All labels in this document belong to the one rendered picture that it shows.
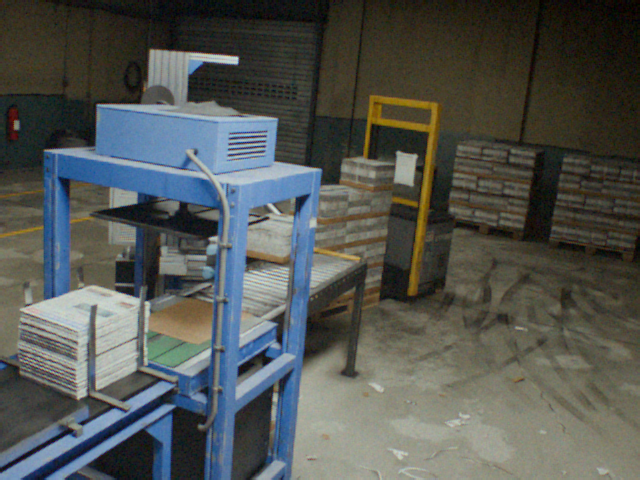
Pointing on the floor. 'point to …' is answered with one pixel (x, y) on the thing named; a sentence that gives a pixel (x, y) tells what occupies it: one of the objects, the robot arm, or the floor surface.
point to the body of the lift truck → (438, 226)
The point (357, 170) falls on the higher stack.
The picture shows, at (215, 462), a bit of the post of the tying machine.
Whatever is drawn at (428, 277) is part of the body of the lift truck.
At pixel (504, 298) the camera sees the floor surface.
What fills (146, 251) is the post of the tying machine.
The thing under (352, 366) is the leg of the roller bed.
